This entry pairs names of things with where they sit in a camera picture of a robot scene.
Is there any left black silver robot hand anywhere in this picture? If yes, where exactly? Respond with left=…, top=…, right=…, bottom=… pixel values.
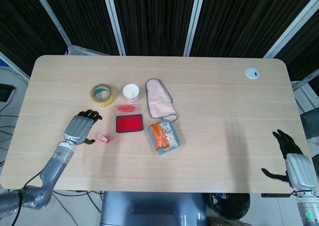
left=63, top=109, right=103, bottom=146

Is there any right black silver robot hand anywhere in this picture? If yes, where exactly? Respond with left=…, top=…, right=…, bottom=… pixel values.
left=261, top=129, right=319, bottom=192

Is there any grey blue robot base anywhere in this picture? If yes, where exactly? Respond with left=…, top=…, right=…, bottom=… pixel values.
left=99, top=191, right=207, bottom=226

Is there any yellow packing tape roll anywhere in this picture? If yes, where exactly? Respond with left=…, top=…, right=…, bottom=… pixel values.
left=90, top=83, right=115, bottom=107

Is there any red ink pad case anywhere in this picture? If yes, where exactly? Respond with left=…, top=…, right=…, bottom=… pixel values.
left=113, top=104, right=145, bottom=134

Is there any white paper cup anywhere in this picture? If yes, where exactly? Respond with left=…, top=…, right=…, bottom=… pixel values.
left=122, top=84, right=140, bottom=103

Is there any black trash bin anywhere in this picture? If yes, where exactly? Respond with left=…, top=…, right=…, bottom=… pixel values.
left=208, top=193, right=251, bottom=221

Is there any black device beside table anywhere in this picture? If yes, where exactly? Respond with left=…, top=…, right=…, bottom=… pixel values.
left=0, top=83, right=15, bottom=102

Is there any orange white snack bag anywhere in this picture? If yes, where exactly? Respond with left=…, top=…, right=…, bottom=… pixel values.
left=149, top=121, right=180, bottom=152

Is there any pink cloth with grey trim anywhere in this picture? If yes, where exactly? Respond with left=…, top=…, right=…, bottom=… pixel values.
left=145, top=78, right=179, bottom=122

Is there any clear container with blue rim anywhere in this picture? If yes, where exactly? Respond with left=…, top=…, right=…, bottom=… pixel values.
left=147, top=119, right=182, bottom=157

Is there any white desk cable grommet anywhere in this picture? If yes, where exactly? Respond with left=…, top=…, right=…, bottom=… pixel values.
left=244, top=66, right=260, bottom=80

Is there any white partition frame post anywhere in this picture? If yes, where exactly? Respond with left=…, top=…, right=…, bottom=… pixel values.
left=263, top=0, right=319, bottom=59
left=183, top=0, right=206, bottom=57
left=101, top=0, right=126, bottom=56
left=31, top=0, right=72, bottom=55

